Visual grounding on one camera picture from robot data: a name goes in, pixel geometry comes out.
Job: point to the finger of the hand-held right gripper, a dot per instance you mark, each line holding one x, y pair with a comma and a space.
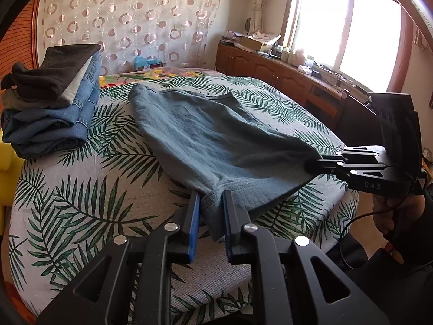
338, 169
362, 155

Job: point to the circle patterned sheer curtain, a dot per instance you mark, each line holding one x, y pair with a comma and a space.
128, 17

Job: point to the wooden slatted wardrobe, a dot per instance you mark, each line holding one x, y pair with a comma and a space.
17, 47

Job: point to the folded white garment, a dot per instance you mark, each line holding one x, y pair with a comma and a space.
76, 86

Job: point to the stack of folded clothes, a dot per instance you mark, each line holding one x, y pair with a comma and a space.
50, 128

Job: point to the cardboard box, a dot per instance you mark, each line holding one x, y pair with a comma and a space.
252, 43

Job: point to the printed paper sheet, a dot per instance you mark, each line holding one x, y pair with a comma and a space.
267, 35

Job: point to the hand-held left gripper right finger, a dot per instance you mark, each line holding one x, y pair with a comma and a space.
228, 225

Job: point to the blue plush toy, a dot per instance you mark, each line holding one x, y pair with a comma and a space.
145, 62

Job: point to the person's dark clothing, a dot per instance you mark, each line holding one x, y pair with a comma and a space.
399, 284

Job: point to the floral blanket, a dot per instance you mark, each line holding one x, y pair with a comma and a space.
162, 74

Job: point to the person's right hand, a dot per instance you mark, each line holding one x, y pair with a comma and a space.
380, 221

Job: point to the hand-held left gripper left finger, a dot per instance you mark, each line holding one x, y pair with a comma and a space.
193, 225

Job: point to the folded black pants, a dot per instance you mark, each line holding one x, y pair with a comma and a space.
50, 74

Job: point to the wooden framed window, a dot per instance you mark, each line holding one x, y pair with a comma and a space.
345, 23

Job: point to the long wooden cabinet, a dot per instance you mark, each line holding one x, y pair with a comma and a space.
264, 71

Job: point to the gathered beige window curtain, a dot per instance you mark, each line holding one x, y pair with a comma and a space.
264, 3

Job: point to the yellow plush toy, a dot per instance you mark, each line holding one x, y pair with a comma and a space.
8, 172

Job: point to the light blue denim shorts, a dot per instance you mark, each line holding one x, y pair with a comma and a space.
209, 142

